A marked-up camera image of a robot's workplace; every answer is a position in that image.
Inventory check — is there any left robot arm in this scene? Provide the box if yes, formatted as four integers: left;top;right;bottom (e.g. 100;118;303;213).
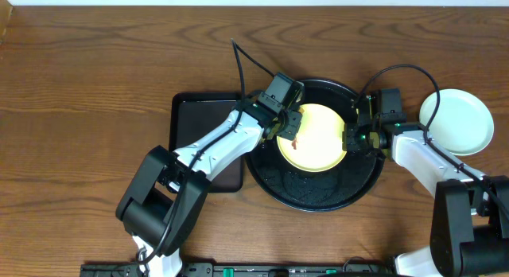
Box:
115;97;302;276

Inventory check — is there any green and yellow sponge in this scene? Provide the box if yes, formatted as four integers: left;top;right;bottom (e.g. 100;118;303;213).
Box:
291;138;297;150

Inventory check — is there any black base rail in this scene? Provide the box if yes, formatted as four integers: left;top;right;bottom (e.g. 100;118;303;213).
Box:
80;260;396;277

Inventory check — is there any black rectangular tray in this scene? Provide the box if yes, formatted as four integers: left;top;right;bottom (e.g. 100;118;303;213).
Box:
169;92;243;193

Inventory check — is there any yellow plate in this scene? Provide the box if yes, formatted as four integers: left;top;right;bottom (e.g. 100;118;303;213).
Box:
277;103;347;173

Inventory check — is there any black round tray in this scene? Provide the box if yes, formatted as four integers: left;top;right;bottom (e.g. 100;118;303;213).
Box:
244;79;384;212

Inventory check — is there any pale green plate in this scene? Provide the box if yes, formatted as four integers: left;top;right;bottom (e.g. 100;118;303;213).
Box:
442;144;486;156
419;89;494;147

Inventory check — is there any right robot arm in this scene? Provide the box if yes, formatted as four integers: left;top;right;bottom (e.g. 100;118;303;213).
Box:
343;92;508;276

